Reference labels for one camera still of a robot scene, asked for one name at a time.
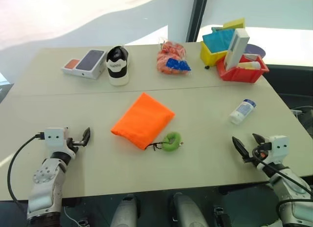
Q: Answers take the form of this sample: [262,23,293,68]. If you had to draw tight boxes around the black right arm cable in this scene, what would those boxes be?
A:
[251,147,313,191]

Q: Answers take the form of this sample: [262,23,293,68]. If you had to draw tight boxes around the green plush ring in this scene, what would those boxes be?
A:
[159,131,184,153]

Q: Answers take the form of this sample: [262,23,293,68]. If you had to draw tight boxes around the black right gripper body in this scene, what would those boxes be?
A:
[244,142,273,168]

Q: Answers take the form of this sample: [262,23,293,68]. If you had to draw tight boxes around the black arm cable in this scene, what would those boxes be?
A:
[251,147,313,191]
[6,132,45,213]

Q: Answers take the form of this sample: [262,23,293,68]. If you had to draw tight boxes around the yellow plastic bin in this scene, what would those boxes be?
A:
[200,40,229,67]

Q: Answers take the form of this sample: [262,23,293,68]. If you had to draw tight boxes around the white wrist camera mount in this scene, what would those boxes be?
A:
[265,135,289,162]
[44,126,71,147]

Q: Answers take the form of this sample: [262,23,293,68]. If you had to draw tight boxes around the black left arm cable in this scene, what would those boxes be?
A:
[6,132,45,213]

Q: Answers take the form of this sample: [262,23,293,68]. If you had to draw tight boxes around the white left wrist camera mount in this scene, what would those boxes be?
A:
[44,126,71,147]

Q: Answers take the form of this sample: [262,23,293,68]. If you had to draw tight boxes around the white plug with cables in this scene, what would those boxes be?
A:
[290,106,313,120]

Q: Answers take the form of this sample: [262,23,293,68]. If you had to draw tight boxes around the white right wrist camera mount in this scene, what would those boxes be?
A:
[265,135,289,162]

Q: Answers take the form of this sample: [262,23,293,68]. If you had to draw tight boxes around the white box dark phone print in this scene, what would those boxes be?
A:
[74,49,109,80]

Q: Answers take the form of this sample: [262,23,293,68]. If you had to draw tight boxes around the yellow green box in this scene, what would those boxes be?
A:
[223,17,246,31]

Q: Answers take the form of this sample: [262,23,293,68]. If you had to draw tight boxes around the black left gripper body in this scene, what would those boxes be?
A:
[65,137,85,155]

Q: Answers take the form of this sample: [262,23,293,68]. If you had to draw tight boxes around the red plastic bin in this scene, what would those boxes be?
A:
[216,53,270,84]

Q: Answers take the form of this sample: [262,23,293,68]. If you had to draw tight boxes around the white tube yellow cap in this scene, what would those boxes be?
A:
[236,61,262,70]

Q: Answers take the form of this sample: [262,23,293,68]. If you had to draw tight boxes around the grey rounded robot leg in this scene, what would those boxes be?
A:
[169,192,209,227]
[114,193,142,227]

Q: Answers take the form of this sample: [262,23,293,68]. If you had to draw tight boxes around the small flat white box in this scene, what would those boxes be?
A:
[242,53,261,63]

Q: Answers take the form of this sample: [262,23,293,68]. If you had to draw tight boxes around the orange cloth pouch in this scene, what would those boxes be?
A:
[110,92,176,151]

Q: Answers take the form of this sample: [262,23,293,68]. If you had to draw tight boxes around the plastic bag of orange carrots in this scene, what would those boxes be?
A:
[156,39,193,76]

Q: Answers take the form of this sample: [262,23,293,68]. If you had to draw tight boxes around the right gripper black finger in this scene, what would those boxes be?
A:
[252,133,266,147]
[231,136,250,162]

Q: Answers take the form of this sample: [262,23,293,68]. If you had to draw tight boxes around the dark window frame post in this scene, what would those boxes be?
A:
[185,0,211,43]

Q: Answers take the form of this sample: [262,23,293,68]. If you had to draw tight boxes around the tall white grey box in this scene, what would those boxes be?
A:
[223,28,251,71]

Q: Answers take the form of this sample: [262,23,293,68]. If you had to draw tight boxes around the dark purple round disc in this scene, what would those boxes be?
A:
[244,43,267,58]

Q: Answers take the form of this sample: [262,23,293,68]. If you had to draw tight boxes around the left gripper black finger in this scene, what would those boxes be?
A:
[82,127,92,146]

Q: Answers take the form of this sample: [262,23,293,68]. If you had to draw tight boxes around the black and white sneaker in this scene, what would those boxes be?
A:
[105,45,131,87]

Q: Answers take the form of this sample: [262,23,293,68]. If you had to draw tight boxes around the thin white floor cable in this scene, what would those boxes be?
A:
[63,205,87,226]

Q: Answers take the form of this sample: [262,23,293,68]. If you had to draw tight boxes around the white bottle blue label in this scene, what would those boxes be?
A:
[228,98,258,126]

